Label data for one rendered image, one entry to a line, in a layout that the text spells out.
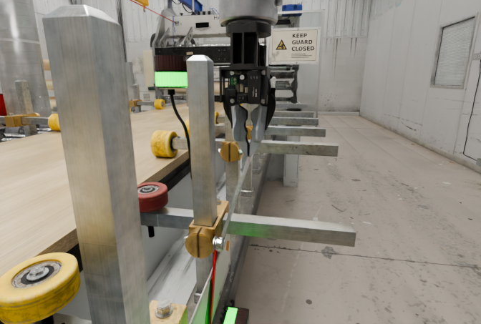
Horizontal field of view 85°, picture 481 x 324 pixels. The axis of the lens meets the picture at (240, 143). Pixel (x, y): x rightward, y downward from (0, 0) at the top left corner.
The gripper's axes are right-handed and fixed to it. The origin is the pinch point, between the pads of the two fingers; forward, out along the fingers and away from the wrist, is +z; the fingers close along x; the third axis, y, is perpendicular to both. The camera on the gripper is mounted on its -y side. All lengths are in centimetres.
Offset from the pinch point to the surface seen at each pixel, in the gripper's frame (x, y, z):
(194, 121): -8.6, 4.6, -5.3
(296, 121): 11, -75, 6
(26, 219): -35.6, 12.9, 10.8
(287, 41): 3, -223, -49
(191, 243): -9.0, 7.3, 15.8
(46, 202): -38.2, 6.7, 10.8
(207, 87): -6.1, 4.6, -10.8
